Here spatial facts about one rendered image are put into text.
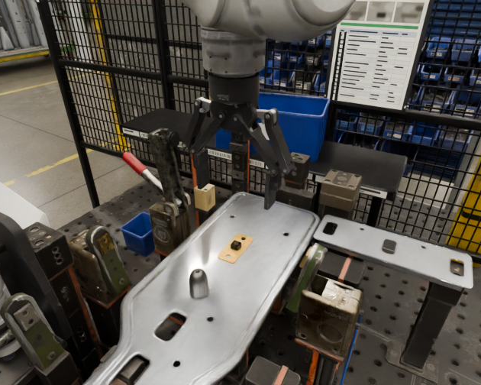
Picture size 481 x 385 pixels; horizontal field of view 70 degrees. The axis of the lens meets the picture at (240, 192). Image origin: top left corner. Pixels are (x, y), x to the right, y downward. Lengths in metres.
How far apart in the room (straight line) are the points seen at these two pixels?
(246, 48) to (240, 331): 0.40
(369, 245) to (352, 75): 0.50
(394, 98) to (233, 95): 0.62
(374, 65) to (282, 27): 0.73
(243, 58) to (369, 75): 0.59
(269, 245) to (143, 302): 0.26
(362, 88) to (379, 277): 0.55
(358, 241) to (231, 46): 0.46
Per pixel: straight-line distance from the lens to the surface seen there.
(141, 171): 0.73
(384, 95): 1.03
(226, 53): 0.48
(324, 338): 0.62
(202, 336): 0.56
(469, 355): 1.04
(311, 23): 0.30
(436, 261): 0.76
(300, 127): 0.92
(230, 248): 0.68
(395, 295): 1.09
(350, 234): 0.76
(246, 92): 0.50
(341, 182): 0.81
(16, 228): 0.53
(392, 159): 1.04
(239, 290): 0.61
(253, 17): 0.32
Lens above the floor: 1.45
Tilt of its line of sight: 32 degrees down
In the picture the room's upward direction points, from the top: straight up
